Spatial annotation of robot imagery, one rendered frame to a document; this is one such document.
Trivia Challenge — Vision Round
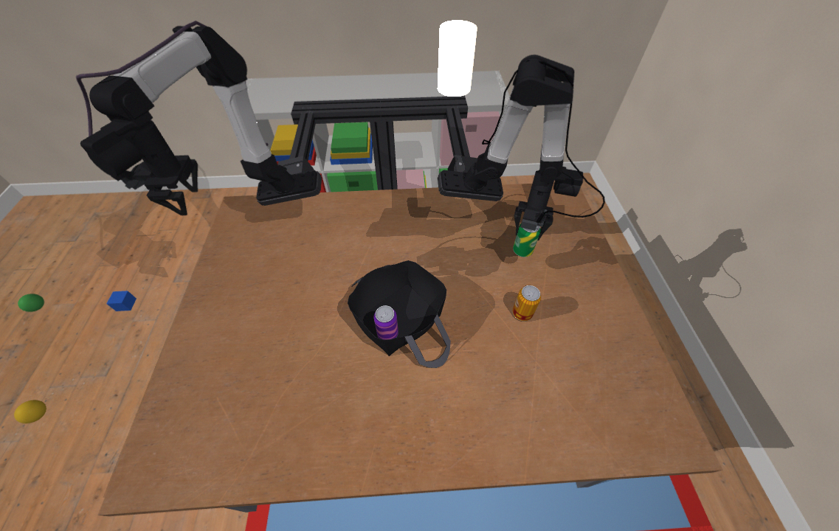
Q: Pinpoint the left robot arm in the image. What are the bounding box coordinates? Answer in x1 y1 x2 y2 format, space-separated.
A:
441 55 583 197

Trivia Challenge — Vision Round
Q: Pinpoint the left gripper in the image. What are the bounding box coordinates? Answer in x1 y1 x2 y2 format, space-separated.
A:
514 188 553 240

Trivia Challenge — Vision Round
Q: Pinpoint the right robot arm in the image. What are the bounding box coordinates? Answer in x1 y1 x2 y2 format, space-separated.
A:
80 27 317 201

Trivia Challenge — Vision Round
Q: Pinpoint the purple drink can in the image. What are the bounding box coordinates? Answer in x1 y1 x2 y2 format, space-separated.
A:
374 305 398 340

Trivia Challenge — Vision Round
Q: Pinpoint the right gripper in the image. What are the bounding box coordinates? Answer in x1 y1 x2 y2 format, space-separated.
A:
112 146 198 215

